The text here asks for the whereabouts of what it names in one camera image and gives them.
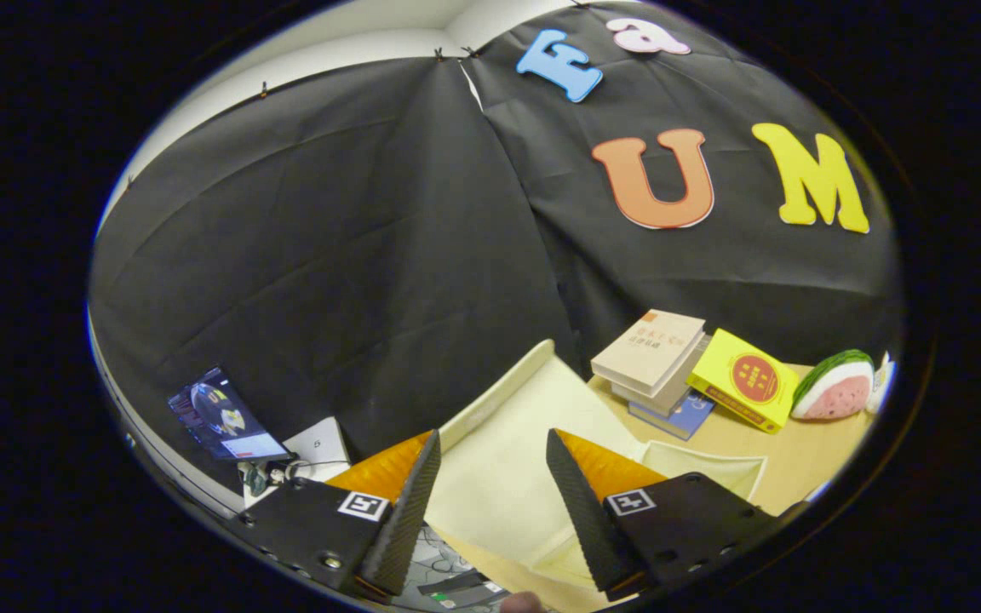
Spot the white plush toy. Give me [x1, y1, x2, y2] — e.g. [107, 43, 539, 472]
[867, 351, 897, 415]

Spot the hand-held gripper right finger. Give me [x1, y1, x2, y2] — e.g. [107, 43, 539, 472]
[546, 428, 806, 597]

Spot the blue book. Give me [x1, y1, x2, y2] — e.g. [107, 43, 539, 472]
[627, 390, 717, 442]

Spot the grey-edged book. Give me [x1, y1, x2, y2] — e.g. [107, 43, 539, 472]
[610, 336, 713, 418]

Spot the cream storage box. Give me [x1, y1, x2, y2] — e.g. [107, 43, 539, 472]
[422, 339, 770, 612]

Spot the watermelon slice plush toy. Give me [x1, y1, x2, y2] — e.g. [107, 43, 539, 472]
[790, 349, 876, 421]

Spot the dark desk device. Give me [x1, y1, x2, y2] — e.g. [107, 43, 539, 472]
[416, 569, 508, 610]

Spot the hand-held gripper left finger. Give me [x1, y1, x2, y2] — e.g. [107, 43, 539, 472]
[231, 428, 442, 601]

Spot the yellow book with red circle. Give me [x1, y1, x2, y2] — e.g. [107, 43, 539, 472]
[686, 329, 800, 435]

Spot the black backdrop cloth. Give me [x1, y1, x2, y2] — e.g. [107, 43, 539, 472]
[89, 0, 904, 495]

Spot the white card box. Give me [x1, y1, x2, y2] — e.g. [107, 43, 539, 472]
[284, 417, 353, 479]

